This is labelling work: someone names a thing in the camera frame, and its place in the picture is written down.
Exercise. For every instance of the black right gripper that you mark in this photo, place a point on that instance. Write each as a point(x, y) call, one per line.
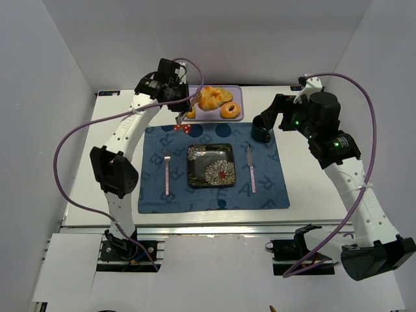
point(278, 108)

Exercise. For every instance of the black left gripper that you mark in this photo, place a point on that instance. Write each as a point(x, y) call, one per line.
point(179, 106)

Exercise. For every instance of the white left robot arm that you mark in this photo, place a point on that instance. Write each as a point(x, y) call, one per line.
point(111, 163)

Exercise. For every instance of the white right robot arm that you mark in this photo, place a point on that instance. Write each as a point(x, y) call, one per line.
point(377, 246)

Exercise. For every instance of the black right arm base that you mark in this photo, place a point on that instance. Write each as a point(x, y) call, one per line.
point(294, 249)

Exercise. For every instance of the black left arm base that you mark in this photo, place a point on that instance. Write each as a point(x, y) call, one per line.
point(121, 255)

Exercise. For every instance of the striped orange bread roll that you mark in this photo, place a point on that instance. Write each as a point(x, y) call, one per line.
point(191, 114)

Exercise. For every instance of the brown bread slice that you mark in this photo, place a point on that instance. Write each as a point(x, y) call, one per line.
point(226, 96)

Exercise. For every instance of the dark green mug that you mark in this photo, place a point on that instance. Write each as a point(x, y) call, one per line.
point(259, 132)

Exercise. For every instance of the sugared orange donut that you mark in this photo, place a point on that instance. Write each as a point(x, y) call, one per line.
point(230, 110)

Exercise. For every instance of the lilac plastic tray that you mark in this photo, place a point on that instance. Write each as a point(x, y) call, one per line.
point(217, 104)

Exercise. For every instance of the black logo sticker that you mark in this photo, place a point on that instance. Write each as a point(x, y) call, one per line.
point(108, 93)

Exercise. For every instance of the blue patterned placemat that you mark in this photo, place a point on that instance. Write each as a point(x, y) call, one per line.
point(271, 190)

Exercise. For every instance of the black floral square plate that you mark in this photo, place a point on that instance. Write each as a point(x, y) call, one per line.
point(210, 165)

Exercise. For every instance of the knife with pink handle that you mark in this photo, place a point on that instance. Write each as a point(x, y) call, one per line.
point(251, 167)

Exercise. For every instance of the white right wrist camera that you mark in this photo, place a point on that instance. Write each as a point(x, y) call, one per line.
point(309, 86)

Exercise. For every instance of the fork with pink handle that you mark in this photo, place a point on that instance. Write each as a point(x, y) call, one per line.
point(167, 158)

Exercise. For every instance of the aluminium front frame rail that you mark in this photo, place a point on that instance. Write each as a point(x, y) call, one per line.
point(269, 230)

